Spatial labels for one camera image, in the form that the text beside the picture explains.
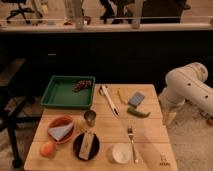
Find yellow banana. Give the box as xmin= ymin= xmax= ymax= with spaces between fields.
xmin=118 ymin=89 xmax=128 ymax=104

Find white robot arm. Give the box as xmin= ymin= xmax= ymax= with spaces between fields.
xmin=158 ymin=62 xmax=213 ymax=125

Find white paper cup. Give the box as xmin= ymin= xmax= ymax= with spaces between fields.
xmin=112 ymin=143 xmax=131 ymax=164

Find small metal cup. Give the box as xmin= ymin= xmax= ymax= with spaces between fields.
xmin=84 ymin=110 xmax=96 ymax=127

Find blue sponge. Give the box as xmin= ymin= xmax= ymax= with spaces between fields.
xmin=128 ymin=92 xmax=145 ymax=107

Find silver fork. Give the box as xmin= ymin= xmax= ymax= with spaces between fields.
xmin=127 ymin=126 xmax=139 ymax=163

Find wooden block on plate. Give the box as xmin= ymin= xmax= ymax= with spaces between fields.
xmin=79 ymin=132 xmax=94 ymax=160

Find black round plate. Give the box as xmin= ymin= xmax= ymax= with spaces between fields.
xmin=73 ymin=132 xmax=100 ymax=161

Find dark red grapes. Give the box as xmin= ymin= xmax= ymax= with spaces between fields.
xmin=73 ymin=80 xmax=92 ymax=92

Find orange bowl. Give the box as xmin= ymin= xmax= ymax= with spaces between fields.
xmin=47 ymin=116 xmax=74 ymax=144

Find green plastic tray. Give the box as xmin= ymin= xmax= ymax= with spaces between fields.
xmin=41 ymin=75 xmax=95 ymax=110

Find white folded napkin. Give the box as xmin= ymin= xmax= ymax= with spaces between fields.
xmin=48 ymin=123 xmax=73 ymax=141

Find orange fruit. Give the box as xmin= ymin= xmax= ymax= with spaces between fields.
xmin=40 ymin=141 xmax=56 ymax=157

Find dark side chair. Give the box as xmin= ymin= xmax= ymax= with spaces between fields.
xmin=0 ymin=58 xmax=42 ymax=169

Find black office chair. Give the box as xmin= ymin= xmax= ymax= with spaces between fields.
xmin=0 ymin=0 xmax=43 ymax=24

